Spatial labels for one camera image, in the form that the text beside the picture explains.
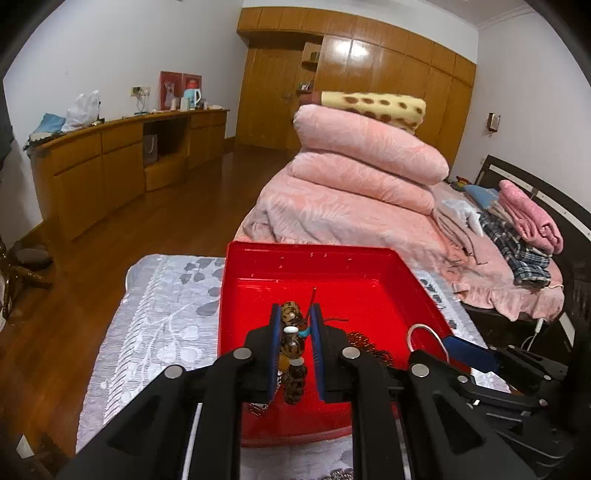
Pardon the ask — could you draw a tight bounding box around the giraffe pattern blanket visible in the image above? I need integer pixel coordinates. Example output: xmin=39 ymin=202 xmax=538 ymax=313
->
xmin=298 ymin=91 xmax=427 ymax=135

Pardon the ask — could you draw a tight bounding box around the silver bangle with ball ends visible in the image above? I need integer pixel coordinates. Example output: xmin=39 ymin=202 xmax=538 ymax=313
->
xmin=406 ymin=323 xmax=451 ymax=363

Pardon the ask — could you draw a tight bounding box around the plaid shirt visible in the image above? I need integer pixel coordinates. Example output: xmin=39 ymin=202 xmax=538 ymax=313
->
xmin=479 ymin=212 xmax=551 ymax=288

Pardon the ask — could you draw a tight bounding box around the upper pink folded quilt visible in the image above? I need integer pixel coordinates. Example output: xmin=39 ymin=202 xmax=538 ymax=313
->
xmin=294 ymin=105 xmax=450 ymax=186

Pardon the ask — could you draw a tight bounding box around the black bead necklace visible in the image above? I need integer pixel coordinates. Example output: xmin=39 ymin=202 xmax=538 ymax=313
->
xmin=345 ymin=330 xmax=396 ymax=370

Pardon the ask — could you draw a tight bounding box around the pink bedspread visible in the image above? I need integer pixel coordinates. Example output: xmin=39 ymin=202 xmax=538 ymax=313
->
xmin=235 ymin=170 xmax=564 ymax=321

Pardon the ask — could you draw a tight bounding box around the silver metal watch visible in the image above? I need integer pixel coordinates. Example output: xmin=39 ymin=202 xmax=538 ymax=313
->
xmin=246 ymin=403 xmax=270 ymax=417

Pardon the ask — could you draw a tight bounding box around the folded pink towel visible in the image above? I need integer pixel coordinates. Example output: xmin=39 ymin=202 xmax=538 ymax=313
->
xmin=498 ymin=180 xmax=564 ymax=255

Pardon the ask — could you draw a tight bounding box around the light blue kettle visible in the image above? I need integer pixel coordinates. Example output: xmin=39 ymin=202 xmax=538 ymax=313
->
xmin=183 ymin=78 xmax=202 ymax=110

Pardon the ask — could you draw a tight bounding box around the brown wooden bead bracelet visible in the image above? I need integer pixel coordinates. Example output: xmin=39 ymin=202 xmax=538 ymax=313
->
xmin=276 ymin=300 xmax=312 ymax=407

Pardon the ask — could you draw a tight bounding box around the blue cloth on sideboard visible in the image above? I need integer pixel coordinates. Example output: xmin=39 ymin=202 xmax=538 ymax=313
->
xmin=28 ymin=113 xmax=66 ymax=143

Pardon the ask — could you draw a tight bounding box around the lower pink folded quilt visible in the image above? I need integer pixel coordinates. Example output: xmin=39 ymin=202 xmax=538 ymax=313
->
xmin=287 ymin=151 xmax=435 ymax=215

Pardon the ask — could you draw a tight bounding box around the wooden wardrobe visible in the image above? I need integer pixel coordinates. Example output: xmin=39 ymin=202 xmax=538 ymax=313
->
xmin=235 ymin=6 xmax=477 ymax=163

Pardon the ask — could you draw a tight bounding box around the white floral tablecloth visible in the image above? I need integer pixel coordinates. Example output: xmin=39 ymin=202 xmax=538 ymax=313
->
xmin=75 ymin=252 xmax=512 ymax=480

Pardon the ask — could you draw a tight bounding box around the wooden sideboard cabinet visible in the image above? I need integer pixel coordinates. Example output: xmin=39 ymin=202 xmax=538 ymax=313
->
xmin=30 ymin=109 xmax=228 ymax=241

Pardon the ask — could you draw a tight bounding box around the white plastic bag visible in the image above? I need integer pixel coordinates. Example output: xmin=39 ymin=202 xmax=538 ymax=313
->
xmin=61 ymin=90 xmax=100 ymax=133

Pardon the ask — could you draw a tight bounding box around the dark bed headboard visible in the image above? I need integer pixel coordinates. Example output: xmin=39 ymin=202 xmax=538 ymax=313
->
xmin=476 ymin=155 xmax=590 ymax=322

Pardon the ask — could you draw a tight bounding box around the wall power socket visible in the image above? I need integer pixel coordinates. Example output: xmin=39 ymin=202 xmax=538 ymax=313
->
xmin=130 ymin=86 xmax=150 ymax=97

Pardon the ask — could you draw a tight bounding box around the wooden coat rack stand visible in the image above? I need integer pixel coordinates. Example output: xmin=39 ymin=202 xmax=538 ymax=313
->
xmin=1 ymin=241 xmax=53 ymax=320

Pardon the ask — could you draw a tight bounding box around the pink folded quilt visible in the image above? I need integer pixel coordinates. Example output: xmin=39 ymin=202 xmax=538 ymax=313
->
xmin=287 ymin=151 xmax=435 ymax=215
xmin=294 ymin=105 xmax=450 ymax=186

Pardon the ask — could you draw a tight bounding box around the red picture box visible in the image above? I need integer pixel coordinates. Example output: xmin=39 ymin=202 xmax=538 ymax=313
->
xmin=159 ymin=71 xmax=202 ymax=111

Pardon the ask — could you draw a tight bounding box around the red tin box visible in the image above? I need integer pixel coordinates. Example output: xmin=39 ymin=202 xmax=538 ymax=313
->
xmin=216 ymin=240 xmax=470 ymax=447

